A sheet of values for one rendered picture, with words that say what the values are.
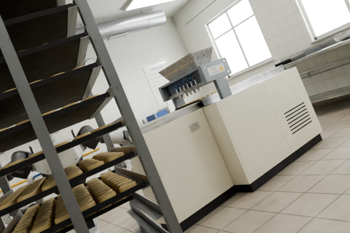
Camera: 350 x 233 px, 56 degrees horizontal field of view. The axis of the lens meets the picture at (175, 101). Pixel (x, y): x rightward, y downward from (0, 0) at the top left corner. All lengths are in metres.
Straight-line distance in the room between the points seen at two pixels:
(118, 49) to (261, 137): 4.99
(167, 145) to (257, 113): 0.93
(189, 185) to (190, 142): 0.35
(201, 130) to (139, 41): 5.10
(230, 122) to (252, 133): 0.26
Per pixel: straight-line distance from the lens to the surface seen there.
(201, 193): 2.87
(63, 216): 0.96
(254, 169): 3.02
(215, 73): 2.94
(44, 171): 2.06
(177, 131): 2.79
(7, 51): 0.97
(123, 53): 7.54
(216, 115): 2.89
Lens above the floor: 0.95
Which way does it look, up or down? 1 degrees up
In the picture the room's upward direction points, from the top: 23 degrees counter-clockwise
